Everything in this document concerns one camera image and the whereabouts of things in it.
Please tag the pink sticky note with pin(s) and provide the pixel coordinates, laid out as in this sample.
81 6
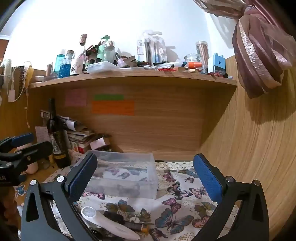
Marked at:
75 97

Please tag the butterfly print lace cloth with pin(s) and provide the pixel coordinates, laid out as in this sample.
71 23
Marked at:
180 208

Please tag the clear bottle with silver cap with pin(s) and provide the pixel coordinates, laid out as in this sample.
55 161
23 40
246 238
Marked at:
109 52

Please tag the small white paper note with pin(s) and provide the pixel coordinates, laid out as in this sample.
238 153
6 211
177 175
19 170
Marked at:
41 134

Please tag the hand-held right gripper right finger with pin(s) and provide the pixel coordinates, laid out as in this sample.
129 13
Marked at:
208 178

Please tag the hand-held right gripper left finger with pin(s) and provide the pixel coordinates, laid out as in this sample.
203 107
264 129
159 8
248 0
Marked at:
83 176

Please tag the clear bottle with blue beads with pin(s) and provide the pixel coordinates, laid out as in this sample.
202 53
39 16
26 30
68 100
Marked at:
66 67

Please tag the stack of books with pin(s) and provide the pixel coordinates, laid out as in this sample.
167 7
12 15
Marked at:
81 141

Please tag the clear blister package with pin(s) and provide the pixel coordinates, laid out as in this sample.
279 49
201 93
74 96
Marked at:
152 48

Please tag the rolled magazine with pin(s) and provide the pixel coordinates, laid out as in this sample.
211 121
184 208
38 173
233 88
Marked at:
67 122

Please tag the green sticky note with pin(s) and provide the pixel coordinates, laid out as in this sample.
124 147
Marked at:
108 97

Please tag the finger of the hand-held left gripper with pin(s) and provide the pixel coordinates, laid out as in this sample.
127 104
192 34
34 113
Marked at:
39 149
23 139

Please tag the dark wine bottle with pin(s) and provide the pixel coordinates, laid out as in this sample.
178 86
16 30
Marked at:
55 139

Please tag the round glass jar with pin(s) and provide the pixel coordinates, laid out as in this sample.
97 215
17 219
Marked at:
192 59

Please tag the mauve tied curtain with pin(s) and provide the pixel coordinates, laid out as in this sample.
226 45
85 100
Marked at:
254 58

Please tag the white folded card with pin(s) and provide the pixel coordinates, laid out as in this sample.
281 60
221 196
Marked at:
97 143

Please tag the tall clear canister with sticks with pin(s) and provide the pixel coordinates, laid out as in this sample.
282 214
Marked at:
203 52

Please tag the teal bottle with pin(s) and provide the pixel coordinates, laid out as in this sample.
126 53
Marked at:
57 62

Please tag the blue and white box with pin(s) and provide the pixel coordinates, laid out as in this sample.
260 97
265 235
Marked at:
216 63

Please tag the hanging lace ribbons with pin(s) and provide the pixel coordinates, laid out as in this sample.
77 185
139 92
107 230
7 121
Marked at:
22 76

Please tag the flat clear lidded container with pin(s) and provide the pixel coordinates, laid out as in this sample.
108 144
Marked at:
101 67

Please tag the person's left forearm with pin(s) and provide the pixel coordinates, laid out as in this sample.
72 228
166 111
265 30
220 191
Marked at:
8 215

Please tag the orange sticky note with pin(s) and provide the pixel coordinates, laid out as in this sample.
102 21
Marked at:
113 107

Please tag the clear plastic storage box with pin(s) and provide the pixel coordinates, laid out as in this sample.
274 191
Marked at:
129 166

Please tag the mint green bottle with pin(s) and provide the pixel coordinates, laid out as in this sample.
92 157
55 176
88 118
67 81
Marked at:
101 49

